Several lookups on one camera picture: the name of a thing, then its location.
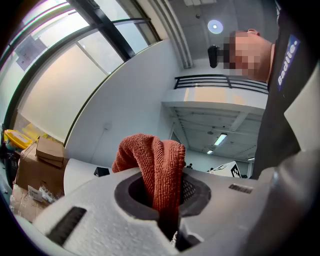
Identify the white round table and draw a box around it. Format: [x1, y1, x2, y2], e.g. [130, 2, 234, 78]
[63, 157, 114, 196]

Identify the yellow plastic bin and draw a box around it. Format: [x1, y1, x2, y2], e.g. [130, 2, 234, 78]
[3, 129, 34, 150]

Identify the round ceiling light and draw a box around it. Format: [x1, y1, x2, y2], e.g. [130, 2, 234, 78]
[207, 19, 224, 35]

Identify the orange cloth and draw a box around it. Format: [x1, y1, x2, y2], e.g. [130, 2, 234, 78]
[111, 133, 186, 241]

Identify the black head camera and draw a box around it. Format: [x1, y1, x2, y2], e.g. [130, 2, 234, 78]
[207, 44, 231, 69]

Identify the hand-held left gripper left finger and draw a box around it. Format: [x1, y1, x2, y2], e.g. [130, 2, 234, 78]
[32, 167, 180, 256]

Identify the clear plastic packet white label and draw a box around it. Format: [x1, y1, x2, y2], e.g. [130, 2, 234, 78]
[27, 184, 57, 204]

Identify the paper notice on window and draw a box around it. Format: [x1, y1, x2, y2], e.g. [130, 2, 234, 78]
[14, 34, 48, 72]

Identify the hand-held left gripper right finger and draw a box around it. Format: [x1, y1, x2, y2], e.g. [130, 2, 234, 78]
[174, 167, 279, 256]

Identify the black window frame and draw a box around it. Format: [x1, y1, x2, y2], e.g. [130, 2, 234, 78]
[0, 0, 161, 148]

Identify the small black stand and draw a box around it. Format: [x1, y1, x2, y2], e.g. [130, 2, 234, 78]
[93, 166, 111, 178]

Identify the person's black shirt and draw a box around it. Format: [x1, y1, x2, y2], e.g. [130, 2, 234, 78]
[250, 0, 320, 180]

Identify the white ceiling conduit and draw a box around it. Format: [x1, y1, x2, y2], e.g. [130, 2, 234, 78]
[149, 0, 194, 70]

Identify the black balcony railing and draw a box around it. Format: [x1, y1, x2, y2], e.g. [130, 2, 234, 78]
[173, 74, 270, 95]

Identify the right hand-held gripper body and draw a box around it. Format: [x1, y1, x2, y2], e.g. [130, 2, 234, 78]
[206, 161, 242, 179]

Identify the folded flat cardboard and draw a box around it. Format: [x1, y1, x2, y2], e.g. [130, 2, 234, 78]
[35, 136, 66, 169]

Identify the person's head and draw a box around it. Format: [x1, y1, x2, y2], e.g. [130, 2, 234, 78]
[228, 28, 276, 83]

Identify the large cardboard box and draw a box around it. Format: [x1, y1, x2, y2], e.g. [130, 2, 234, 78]
[9, 142, 69, 223]

